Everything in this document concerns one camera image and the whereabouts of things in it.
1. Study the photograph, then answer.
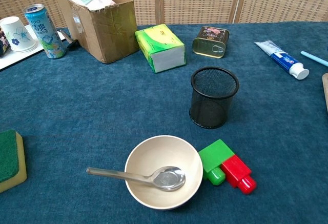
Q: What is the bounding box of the black mesh pen holder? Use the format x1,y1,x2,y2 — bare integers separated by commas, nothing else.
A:
189,67,240,129

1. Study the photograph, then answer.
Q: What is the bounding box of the beige bowl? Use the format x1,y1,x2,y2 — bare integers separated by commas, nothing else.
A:
125,135,204,211

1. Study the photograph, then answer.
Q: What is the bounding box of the green tissue pack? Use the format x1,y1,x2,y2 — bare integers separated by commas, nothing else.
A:
135,24,187,74

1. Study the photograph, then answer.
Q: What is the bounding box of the blue table cloth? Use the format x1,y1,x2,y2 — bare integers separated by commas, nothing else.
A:
0,21,328,224

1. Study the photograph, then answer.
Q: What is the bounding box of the green toy block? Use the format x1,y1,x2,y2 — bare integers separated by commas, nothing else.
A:
198,138,235,186

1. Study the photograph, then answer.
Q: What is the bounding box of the luncheon meat tin can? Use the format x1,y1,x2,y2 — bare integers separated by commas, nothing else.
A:
192,26,230,59

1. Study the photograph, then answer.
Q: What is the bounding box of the metal spoon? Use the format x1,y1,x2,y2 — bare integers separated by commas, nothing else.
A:
86,166,186,191

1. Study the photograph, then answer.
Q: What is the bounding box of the brown cardboard box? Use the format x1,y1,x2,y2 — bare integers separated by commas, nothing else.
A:
53,0,140,65

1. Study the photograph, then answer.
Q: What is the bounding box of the red toy block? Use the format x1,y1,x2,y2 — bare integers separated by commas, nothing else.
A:
220,155,257,195

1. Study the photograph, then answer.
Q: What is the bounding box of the wicker folding screen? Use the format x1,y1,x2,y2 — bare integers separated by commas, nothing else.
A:
0,0,328,27

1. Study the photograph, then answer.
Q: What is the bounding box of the small metal tool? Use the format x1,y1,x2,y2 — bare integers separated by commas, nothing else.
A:
57,29,79,50

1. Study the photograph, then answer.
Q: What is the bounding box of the blue white toothpaste tube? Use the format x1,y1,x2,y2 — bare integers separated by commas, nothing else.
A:
254,40,310,80

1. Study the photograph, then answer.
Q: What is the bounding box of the light blue drink can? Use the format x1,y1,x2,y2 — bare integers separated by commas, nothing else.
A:
24,4,67,59

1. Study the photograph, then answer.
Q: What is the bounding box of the white flat board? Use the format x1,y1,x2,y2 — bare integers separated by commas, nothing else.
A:
0,24,66,71

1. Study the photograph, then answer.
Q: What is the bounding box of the light blue toothbrush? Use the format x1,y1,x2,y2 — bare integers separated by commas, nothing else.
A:
300,51,328,68

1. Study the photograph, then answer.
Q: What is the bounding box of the white flowered paper cup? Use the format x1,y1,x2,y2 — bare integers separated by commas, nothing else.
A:
0,16,38,53

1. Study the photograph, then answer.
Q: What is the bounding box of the rectangular metal tray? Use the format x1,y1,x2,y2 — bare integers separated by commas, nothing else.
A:
321,72,328,96

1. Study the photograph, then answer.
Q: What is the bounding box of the green yellow scouring sponge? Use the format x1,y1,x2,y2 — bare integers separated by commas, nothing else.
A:
0,129,28,194

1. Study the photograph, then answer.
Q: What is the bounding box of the black colourful snack pack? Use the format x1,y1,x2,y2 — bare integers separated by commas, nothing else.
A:
0,26,11,58

